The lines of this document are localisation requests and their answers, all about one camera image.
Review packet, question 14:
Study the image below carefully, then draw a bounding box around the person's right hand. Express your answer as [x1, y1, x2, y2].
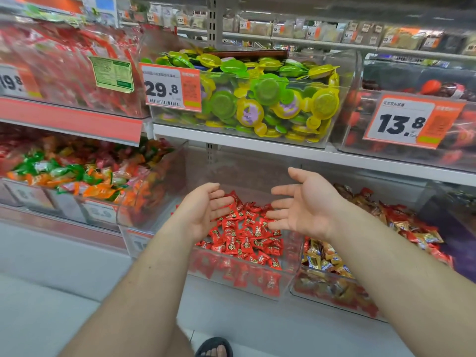
[266, 167, 348, 243]

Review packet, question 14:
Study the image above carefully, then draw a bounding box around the person's left hand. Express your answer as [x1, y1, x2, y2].
[174, 182, 235, 244]

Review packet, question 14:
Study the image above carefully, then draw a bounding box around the person's left forearm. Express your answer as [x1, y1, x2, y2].
[59, 218, 196, 357]

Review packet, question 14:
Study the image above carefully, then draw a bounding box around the person's right forearm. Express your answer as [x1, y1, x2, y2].
[323, 200, 476, 357]

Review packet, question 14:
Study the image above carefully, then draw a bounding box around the white shelf board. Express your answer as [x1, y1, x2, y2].
[152, 123, 476, 188]

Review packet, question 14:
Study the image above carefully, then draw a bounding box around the pile of small red wrapped candies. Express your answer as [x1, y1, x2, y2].
[173, 190, 285, 272]

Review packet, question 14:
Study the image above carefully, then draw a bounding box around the clear bin of mixed candies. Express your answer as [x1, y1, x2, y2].
[0, 122, 188, 235]

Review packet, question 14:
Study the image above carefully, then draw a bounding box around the clear bin of round candies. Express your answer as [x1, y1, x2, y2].
[138, 47, 358, 150]

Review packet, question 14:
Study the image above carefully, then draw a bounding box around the clear bin of small red candies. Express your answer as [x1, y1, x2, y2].
[117, 144, 305, 302]

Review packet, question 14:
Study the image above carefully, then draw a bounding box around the clear bin of gold candies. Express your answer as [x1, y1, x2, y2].
[289, 178, 456, 323]

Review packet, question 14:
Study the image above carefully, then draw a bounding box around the pile of green yellow round candies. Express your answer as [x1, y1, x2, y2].
[141, 48, 341, 143]

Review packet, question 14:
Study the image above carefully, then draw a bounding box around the clear bin of dark candies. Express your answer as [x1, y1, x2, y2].
[330, 57, 476, 174]

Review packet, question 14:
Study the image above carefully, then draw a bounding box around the pile of gold red candies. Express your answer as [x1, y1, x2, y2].
[294, 183, 455, 318]

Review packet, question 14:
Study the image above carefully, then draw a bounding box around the large white orange price label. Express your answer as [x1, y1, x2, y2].
[363, 93, 467, 150]

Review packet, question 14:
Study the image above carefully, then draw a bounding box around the pile of orange green candies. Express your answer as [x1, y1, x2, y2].
[0, 124, 175, 216]

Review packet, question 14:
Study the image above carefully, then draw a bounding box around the black sandal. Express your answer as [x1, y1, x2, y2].
[195, 337, 234, 357]

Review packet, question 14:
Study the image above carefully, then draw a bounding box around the row of packaged snacks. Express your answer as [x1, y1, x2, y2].
[118, 3, 476, 57]

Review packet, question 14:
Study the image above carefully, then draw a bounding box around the green sticker label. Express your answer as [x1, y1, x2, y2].
[89, 56, 135, 94]

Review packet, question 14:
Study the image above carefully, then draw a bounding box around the orange shelf edge strip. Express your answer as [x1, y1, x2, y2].
[0, 96, 144, 148]
[0, 204, 129, 254]

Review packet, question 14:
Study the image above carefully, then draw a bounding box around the clear bin with purple contents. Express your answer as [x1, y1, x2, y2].
[418, 184, 476, 284]

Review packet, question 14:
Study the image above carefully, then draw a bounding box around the pile of dark red candies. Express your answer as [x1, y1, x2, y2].
[340, 76, 476, 166]

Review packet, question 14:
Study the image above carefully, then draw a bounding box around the clear bin of red packets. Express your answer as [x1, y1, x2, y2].
[0, 15, 151, 120]

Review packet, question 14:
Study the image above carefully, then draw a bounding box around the pile of red snack packets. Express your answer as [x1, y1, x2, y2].
[0, 21, 146, 116]

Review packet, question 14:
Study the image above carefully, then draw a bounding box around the grey shelf upright post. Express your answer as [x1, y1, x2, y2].
[206, 0, 224, 49]

